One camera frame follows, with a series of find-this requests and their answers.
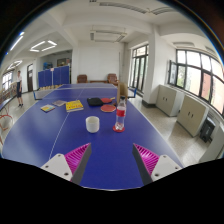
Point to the black bin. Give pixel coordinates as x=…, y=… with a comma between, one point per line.
x=208, y=130

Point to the clear red-labelled water bottle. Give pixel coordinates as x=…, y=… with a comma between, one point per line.
x=120, y=115

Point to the flat round red coaster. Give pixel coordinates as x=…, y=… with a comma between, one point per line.
x=118, y=130

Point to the red-legged table tennis table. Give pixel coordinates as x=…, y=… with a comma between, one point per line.
x=4, y=105

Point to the blue folded partition panels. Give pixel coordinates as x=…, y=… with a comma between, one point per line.
x=55, y=76

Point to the ceiling air conditioner unit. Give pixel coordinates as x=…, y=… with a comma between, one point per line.
x=106, y=36

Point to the brown armchair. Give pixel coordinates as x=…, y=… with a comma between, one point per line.
x=112, y=79
x=82, y=79

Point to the blue chair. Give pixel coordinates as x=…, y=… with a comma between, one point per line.
x=132, y=92

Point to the small yellow-blue book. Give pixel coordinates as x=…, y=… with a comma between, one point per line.
x=47, y=108

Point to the thin grey booklet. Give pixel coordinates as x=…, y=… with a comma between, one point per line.
x=59, y=103

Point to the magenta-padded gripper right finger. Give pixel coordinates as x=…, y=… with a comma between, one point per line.
x=165, y=165

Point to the red table tennis paddle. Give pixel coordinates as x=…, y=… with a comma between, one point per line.
x=106, y=100
x=108, y=108

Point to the yellow book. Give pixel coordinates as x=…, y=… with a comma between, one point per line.
x=74, y=106

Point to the white two-door cabinet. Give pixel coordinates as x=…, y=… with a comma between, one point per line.
x=168, y=100
x=191, y=115

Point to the black paddle case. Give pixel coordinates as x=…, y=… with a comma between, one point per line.
x=94, y=101

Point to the brown cardboard box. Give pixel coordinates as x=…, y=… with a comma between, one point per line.
x=122, y=90

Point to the ceiling light panels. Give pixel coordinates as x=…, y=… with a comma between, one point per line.
x=51, y=42

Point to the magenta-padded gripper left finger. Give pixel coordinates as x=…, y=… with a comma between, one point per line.
x=58, y=165

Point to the person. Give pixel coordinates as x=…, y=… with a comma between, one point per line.
x=19, y=86

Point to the white cup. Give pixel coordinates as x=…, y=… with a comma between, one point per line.
x=92, y=125

